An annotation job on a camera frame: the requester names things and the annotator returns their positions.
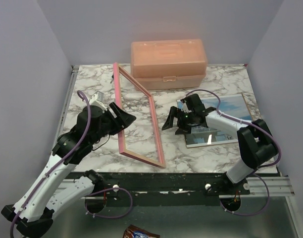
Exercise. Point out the orange translucent plastic toolbox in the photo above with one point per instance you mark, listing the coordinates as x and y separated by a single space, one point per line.
169 64

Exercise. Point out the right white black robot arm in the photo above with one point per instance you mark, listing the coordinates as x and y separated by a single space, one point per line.
255 141

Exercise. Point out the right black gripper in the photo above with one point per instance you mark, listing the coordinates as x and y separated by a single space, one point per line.
184 130

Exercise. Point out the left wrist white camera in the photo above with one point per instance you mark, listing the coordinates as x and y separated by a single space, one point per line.
96 100

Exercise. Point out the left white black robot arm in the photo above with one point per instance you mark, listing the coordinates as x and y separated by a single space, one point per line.
34 213

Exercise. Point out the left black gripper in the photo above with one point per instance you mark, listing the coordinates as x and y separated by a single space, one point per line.
123 120

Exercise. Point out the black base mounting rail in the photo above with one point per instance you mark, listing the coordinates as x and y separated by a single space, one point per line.
166 189

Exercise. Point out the brown snack wrapper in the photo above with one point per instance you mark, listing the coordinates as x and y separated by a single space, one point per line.
135 232

